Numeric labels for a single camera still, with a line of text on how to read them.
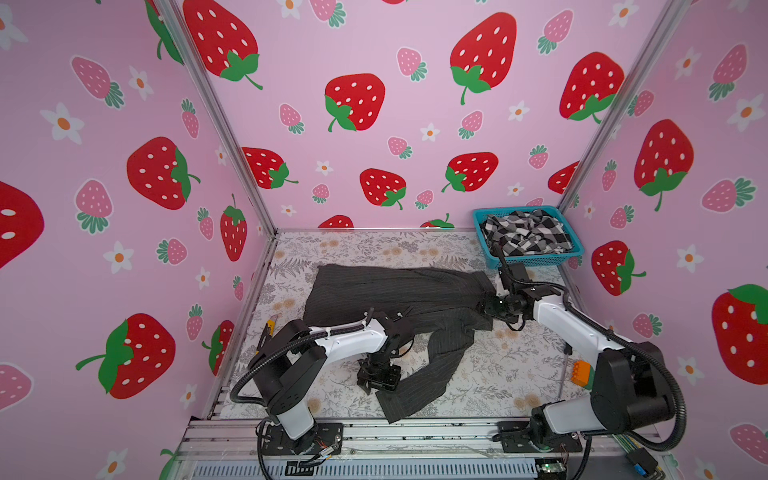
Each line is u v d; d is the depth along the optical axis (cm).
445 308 94
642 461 70
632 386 43
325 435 75
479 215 115
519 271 70
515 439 73
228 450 73
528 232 104
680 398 45
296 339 46
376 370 70
